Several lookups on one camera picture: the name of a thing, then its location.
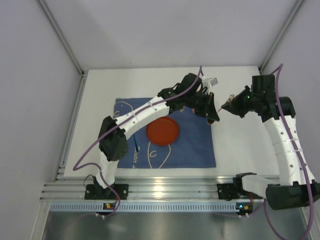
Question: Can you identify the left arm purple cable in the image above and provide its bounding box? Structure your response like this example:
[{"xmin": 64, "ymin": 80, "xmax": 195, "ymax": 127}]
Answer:
[{"xmin": 73, "ymin": 66, "xmax": 204, "ymax": 218}]

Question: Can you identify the aluminium frame rail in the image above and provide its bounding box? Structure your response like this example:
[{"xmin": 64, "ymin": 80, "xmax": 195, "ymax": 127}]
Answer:
[{"xmin": 39, "ymin": 176, "xmax": 311, "ymax": 201}]

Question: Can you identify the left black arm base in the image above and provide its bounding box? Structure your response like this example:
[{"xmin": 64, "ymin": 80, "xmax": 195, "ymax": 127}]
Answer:
[{"xmin": 84, "ymin": 177, "xmax": 129, "ymax": 200}]

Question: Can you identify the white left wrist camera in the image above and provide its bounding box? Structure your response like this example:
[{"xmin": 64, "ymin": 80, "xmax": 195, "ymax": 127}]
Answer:
[{"xmin": 201, "ymin": 76, "xmax": 218, "ymax": 89}]

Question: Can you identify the perforated grey cable duct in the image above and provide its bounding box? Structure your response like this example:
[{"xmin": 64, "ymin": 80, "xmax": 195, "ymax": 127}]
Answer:
[{"xmin": 50, "ymin": 202, "xmax": 254, "ymax": 213}]

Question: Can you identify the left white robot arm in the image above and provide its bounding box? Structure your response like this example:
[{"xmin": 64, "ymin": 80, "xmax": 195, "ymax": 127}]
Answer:
[{"xmin": 95, "ymin": 73, "xmax": 220, "ymax": 189}]

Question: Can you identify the gold metal spoon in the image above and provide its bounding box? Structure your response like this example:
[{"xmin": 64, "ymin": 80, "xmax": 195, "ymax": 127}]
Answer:
[{"xmin": 217, "ymin": 94, "xmax": 235, "ymax": 113}]

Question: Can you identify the orange plastic plate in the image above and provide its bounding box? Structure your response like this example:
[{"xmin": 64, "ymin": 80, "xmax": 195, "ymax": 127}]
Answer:
[{"xmin": 145, "ymin": 116, "xmax": 180, "ymax": 147}]

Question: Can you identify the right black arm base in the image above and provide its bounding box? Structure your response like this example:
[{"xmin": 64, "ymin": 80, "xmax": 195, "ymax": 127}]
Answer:
[{"xmin": 216, "ymin": 183, "xmax": 253, "ymax": 201}]

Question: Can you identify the blue cloth placemat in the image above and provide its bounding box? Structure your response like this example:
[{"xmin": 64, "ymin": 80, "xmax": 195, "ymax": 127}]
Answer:
[{"xmin": 118, "ymin": 107, "xmax": 216, "ymax": 169}]

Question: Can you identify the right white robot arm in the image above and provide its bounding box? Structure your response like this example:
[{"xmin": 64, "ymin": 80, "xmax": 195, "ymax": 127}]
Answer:
[{"xmin": 222, "ymin": 74, "xmax": 320, "ymax": 210}]

